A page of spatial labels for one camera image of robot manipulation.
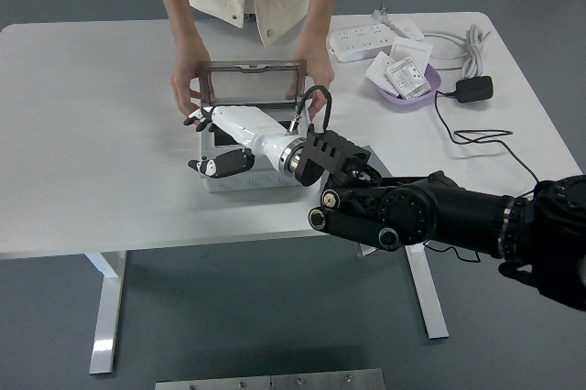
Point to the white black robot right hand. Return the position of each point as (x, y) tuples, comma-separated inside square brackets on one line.
[(247, 126)]

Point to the person's right hand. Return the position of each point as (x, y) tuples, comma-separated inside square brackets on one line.
[(183, 79)]

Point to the person's left hand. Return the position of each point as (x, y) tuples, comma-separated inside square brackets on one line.
[(320, 74)]

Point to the grey enclosure box with lid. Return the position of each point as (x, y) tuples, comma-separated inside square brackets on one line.
[(256, 181)]

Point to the person's left forearm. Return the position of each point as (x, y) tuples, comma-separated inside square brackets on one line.
[(320, 10)]

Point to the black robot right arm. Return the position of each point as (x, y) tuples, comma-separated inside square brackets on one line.
[(412, 211)]

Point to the person's right forearm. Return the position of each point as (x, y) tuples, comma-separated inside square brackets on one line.
[(176, 5)]

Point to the white power strip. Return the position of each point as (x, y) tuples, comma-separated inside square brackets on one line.
[(361, 42)]

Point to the small white socket panel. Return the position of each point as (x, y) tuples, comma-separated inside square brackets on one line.
[(379, 69)]

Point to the labelled white socket package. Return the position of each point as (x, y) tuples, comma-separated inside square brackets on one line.
[(407, 79)]

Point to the large white socket panel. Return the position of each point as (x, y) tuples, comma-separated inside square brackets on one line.
[(412, 49)]

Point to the purple plastic tray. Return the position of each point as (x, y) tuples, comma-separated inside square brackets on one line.
[(412, 105)]

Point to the small white adapter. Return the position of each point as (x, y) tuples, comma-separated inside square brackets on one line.
[(409, 29)]

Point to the grey block holder with hole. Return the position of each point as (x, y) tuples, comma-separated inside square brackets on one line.
[(376, 163)]

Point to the black power adapter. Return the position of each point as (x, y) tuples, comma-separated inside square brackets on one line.
[(476, 89)]

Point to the white table leg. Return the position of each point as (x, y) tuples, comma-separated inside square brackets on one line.
[(432, 312), (107, 307)]

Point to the grey metal plate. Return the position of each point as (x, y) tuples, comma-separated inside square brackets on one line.
[(213, 384)]

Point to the grey metal table bracket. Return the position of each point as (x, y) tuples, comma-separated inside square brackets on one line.
[(366, 250)]

